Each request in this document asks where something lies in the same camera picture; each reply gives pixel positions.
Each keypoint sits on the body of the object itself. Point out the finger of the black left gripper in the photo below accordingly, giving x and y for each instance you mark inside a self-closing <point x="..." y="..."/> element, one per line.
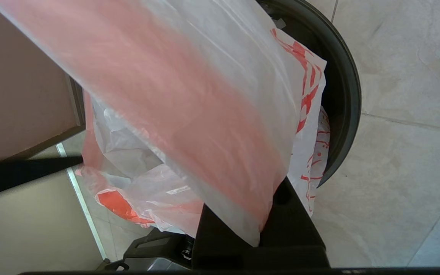
<point x="13" y="175"/>

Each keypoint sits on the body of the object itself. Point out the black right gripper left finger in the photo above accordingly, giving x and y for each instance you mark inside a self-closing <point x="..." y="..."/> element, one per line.
<point x="212" y="240"/>

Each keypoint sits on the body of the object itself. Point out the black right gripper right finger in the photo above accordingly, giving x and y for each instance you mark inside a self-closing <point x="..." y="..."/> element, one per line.
<point x="292" y="229"/>

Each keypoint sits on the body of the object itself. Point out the white orange plastic bag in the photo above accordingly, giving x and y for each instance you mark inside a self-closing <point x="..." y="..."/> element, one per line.
<point x="185" y="95"/>

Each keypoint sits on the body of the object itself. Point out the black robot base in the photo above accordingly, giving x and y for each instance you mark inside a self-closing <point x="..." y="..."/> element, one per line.
<point x="159" y="244"/>

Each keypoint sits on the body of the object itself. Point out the black round trash bin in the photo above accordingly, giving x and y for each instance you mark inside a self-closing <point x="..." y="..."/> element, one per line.
<point x="342" y="95"/>

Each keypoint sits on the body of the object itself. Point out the pale metal threshold strip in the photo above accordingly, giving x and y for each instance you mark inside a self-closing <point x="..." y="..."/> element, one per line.
<point x="84" y="206"/>

